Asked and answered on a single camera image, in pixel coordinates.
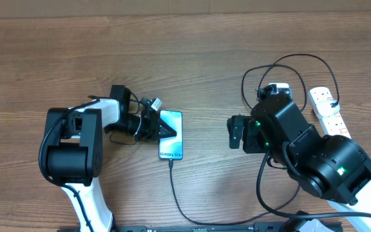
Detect black USB charging cable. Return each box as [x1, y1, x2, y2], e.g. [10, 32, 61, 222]
[167, 53, 341, 226]

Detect Samsung Galaxy smartphone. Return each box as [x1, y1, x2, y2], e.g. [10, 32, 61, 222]
[158, 110, 183, 160]

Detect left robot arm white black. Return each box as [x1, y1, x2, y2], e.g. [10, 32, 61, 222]
[39, 85, 183, 231]

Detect white USB charger adapter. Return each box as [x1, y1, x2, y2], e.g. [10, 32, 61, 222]
[315, 99, 340, 119]

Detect white power strip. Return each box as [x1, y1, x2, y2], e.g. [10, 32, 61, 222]
[308, 87, 351, 138]

